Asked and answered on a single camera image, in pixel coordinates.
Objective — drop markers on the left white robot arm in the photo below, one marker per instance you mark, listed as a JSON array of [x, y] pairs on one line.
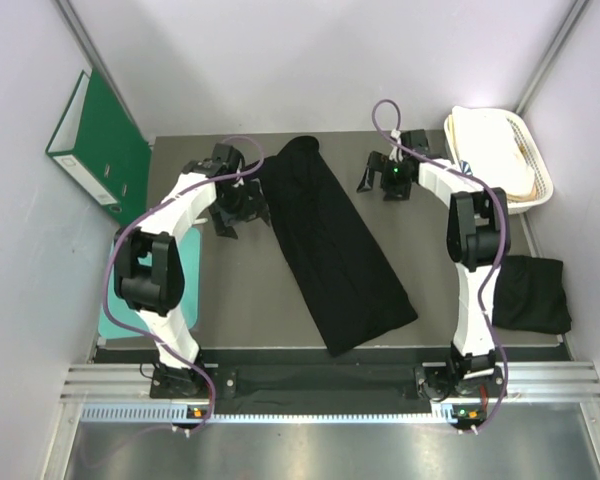
[[146, 271]]

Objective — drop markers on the green ring binder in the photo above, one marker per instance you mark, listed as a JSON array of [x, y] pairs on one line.
[[101, 149]]

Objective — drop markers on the teal cutting board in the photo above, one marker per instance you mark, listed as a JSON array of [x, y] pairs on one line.
[[189, 252]]

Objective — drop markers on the white plastic basket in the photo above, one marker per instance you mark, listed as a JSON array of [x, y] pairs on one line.
[[496, 146]]

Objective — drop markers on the folded black t-shirt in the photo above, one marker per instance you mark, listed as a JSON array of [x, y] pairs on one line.
[[529, 296]]

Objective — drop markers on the black t-shirt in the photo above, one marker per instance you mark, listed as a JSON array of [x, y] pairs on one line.
[[350, 289], [529, 296]]

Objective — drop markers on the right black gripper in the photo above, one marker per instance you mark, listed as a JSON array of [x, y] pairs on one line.
[[381, 163]]

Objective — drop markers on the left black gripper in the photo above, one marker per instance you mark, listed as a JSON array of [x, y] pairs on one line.
[[253, 208]]

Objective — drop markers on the white t-shirt in basket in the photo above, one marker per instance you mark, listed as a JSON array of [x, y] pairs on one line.
[[495, 150]]

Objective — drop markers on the aluminium frame rail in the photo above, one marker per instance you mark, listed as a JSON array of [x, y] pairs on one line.
[[531, 382]]

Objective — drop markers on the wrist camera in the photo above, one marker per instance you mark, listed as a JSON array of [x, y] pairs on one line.
[[416, 140], [227, 158]]

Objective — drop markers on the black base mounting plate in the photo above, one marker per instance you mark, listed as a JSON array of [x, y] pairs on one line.
[[318, 386]]

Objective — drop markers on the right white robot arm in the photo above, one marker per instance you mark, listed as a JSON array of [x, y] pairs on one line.
[[477, 239]]

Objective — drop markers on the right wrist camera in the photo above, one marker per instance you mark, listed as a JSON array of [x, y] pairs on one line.
[[416, 140]]

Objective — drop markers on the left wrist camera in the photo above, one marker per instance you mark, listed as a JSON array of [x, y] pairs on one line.
[[227, 158]]

